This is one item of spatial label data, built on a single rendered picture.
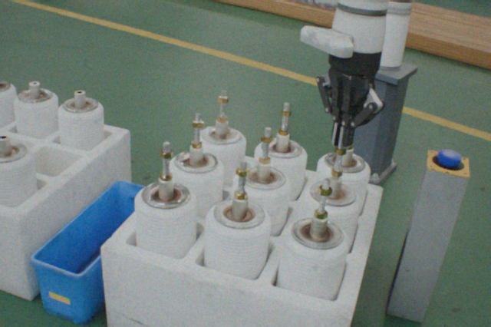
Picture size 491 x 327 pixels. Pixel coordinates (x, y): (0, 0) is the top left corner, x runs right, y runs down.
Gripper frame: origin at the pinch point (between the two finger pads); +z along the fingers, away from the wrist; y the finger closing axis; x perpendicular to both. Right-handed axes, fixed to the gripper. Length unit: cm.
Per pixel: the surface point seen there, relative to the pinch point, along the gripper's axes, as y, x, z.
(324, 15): 162, -147, 30
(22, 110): 57, 35, 12
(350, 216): -4.8, 0.1, 12.0
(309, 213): -0.2, 4.7, 12.5
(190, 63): 131, -49, 35
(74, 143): 47, 27, 17
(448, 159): -10.2, -14.7, 2.8
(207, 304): -1.3, 23.6, 22.3
